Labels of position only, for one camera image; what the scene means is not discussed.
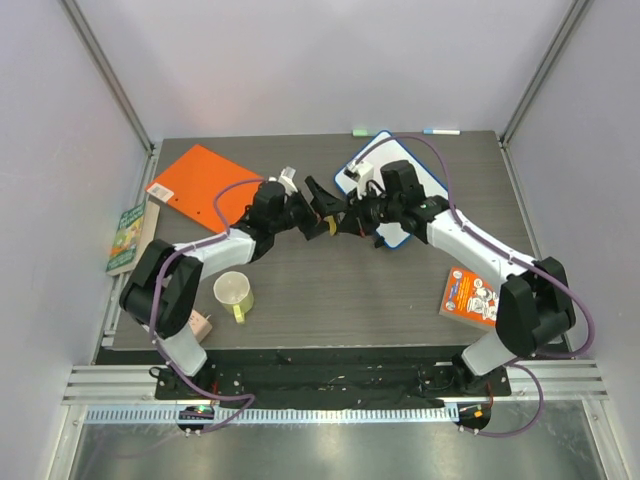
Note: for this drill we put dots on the pink power adapter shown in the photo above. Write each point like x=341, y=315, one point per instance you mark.
x=200, y=325

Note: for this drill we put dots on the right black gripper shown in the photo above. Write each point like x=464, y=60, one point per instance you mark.
x=357, y=220

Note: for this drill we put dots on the yellow whiteboard eraser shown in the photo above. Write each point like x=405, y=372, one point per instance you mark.
x=331, y=224

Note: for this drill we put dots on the slotted cable duct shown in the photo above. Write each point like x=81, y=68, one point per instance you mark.
x=197, y=414

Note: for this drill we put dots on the blue framed whiteboard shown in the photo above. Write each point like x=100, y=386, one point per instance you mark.
x=392, y=234

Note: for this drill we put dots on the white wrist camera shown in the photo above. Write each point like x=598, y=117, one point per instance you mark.
x=286, y=179
x=360, y=172

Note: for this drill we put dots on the blue white marker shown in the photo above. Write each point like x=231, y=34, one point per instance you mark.
x=445, y=132

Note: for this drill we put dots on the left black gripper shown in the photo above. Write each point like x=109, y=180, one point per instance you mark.
x=322, y=204

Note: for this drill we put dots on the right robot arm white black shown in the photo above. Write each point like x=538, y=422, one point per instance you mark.
x=534, y=304

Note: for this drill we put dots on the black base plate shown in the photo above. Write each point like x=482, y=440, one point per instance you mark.
x=341, y=378

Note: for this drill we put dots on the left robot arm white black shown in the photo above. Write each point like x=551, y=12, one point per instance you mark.
x=160, y=293

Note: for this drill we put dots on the green cover book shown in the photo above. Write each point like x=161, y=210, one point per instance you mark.
x=136, y=229

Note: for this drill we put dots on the orange folder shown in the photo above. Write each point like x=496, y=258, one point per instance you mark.
x=191, y=183

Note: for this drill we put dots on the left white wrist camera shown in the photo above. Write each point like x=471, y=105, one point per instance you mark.
x=286, y=179

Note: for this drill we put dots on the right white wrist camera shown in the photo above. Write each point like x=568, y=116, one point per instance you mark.
x=360, y=172

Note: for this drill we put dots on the orange cover book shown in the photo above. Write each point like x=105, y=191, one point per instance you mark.
x=469, y=299

